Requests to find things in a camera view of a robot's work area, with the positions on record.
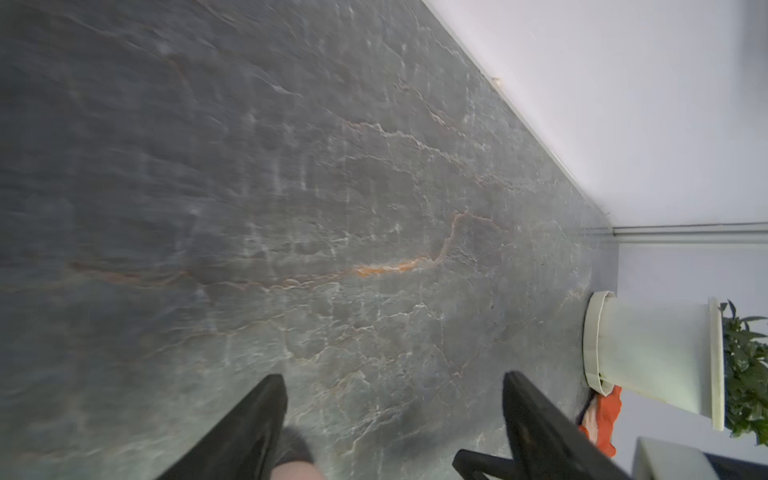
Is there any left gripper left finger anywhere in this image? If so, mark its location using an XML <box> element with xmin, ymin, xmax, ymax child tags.
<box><xmin>158</xmin><ymin>374</ymin><xmax>288</xmax><ymax>480</ymax></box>

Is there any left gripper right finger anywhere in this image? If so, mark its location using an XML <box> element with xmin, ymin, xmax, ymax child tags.
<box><xmin>503</xmin><ymin>371</ymin><xmax>628</xmax><ymax>479</ymax></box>

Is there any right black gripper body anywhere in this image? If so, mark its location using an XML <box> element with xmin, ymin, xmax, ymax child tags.
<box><xmin>452</xmin><ymin>449</ymin><xmax>522</xmax><ymax>480</ymax></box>

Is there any pink earbud charging case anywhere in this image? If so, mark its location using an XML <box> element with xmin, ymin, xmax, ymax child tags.
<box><xmin>270</xmin><ymin>426</ymin><xmax>326</xmax><ymax>480</ymax></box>

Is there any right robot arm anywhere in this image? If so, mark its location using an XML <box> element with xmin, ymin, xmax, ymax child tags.
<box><xmin>453</xmin><ymin>437</ymin><xmax>767</xmax><ymax>479</ymax></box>

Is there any red rubber glove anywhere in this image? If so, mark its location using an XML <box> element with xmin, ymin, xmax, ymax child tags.
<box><xmin>578</xmin><ymin>386</ymin><xmax>622</xmax><ymax>458</ymax></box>

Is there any white plant pot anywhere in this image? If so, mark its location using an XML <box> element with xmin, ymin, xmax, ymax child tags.
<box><xmin>582</xmin><ymin>291</ymin><xmax>726</xmax><ymax>431</ymax></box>

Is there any green potted plant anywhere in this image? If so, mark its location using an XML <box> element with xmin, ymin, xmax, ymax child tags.
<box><xmin>719</xmin><ymin>300</ymin><xmax>767</xmax><ymax>446</ymax></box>

